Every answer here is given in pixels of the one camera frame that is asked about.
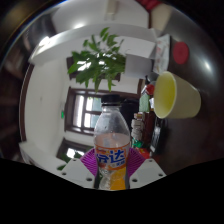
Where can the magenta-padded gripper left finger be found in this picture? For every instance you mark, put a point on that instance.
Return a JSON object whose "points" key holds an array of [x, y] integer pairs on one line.
{"points": [[76, 171]]}

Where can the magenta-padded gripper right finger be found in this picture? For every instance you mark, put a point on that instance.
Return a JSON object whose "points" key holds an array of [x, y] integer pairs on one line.
{"points": [[148, 171]]}

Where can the clear orange drink bottle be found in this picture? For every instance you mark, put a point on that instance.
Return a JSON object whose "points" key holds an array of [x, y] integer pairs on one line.
{"points": [[111, 146]]}

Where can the red box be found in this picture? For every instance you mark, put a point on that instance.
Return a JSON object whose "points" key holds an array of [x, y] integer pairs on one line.
{"points": [[144, 153]]}

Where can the dark framed window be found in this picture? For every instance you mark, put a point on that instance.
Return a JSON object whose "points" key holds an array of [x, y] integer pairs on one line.
{"points": [[70, 63], [71, 151]]}

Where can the green white printed pack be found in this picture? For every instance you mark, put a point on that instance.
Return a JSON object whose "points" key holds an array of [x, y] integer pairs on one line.
{"points": [[136, 144]]}

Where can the brown box of white packets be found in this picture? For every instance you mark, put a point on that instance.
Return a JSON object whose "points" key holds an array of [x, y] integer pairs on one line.
{"points": [[141, 125]]}

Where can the green exit sign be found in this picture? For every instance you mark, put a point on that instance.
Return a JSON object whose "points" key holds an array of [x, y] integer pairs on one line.
{"points": [[62, 114]]}

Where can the black chair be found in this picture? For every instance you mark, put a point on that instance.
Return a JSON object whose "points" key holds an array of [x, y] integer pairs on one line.
{"points": [[129, 113]]}

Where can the dark wooden double door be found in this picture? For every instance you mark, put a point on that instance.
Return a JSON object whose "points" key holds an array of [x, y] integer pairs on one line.
{"points": [[81, 110]]}

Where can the green flat pack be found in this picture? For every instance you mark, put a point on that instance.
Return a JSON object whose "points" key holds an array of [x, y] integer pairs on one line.
{"points": [[144, 101]]}

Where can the pale yellow cup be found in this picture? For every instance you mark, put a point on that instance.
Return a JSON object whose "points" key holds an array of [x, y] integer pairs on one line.
{"points": [[181, 98]]}

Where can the printed paper leaflet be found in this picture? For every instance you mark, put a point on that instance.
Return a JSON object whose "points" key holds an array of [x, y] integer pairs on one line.
{"points": [[162, 53]]}

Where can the red carpeted staircase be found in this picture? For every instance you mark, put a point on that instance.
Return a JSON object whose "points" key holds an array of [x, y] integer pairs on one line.
{"points": [[148, 4]]}

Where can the white wall unit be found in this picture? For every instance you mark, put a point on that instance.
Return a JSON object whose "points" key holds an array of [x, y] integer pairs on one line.
{"points": [[111, 10]]}

